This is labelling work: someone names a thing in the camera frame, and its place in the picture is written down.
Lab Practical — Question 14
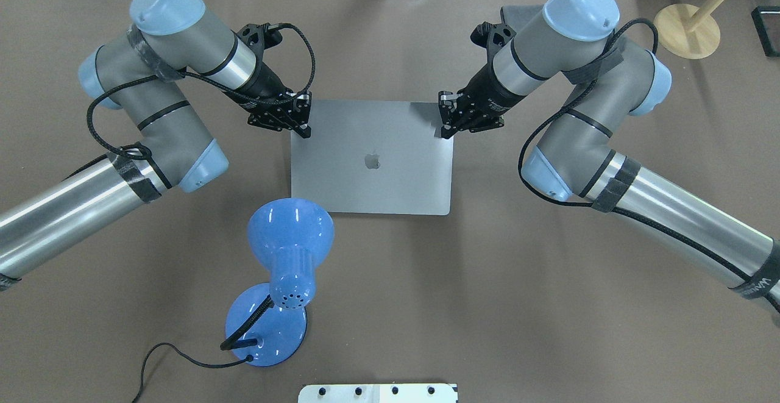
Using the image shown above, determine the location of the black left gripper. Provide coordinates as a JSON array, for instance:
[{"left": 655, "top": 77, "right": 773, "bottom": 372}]
[{"left": 229, "top": 65, "right": 312, "bottom": 139}]

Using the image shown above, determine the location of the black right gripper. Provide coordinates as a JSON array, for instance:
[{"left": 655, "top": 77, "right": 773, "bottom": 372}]
[{"left": 438, "top": 65, "right": 519, "bottom": 139}]

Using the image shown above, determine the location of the grey laptop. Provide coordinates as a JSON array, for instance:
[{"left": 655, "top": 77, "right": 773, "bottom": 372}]
[{"left": 291, "top": 99, "right": 454, "bottom": 216}]

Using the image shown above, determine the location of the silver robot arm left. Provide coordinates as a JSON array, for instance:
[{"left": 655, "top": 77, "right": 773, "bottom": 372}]
[{"left": 2, "top": 0, "right": 311, "bottom": 291}]

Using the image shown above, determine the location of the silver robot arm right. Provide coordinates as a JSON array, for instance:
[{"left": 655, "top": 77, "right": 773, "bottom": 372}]
[{"left": 438, "top": 0, "right": 778, "bottom": 319}]

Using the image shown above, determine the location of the folded grey cloth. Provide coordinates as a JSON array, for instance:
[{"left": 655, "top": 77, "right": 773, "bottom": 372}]
[{"left": 500, "top": 5, "right": 544, "bottom": 30}]

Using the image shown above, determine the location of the blue desk lamp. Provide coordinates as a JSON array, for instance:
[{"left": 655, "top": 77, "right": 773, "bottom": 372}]
[{"left": 220, "top": 198, "right": 334, "bottom": 367}]

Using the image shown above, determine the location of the wooden mug tree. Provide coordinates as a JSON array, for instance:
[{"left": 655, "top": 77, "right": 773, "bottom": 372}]
[{"left": 653, "top": 0, "right": 724, "bottom": 59}]

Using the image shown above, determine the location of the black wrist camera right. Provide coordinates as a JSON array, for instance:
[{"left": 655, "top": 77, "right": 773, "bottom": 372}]
[{"left": 470, "top": 22, "right": 516, "bottom": 62}]

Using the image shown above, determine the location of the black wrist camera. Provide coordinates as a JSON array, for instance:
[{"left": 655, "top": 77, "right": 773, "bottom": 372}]
[
  {"left": 236, "top": 23, "right": 283, "bottom": 59},
  {"left": 470, "top": 22, "right": 516, "bottom": 62}
]

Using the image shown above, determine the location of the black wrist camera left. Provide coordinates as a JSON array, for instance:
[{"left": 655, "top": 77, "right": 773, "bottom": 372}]
[{"left": 236, "top": 23, "right": 283, "bottom": 59}]

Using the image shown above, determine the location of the black camera cable left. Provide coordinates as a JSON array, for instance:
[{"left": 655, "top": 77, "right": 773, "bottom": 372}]
[{"left": 86, "top": 23, "right": 317, "bottom": 161}]

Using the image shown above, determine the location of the black camera cable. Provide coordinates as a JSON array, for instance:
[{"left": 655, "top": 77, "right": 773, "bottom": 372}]
[
  {"left": 518, "top": 18, "right": 780, "bottom": 315},
  {"left": 86, "top": 23, "right": 317, "bottom": 161}
]

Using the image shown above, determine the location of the black lamp power cord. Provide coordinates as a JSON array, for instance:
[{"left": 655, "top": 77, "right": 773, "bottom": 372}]
[{"left": 132, "top": 342, "right": 254, "bottom": 403}]

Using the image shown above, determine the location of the black camera cable right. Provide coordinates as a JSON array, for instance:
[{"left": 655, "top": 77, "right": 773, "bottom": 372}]
[{"left": 518, "top": 18, "right": 780, "bottom": 315}]

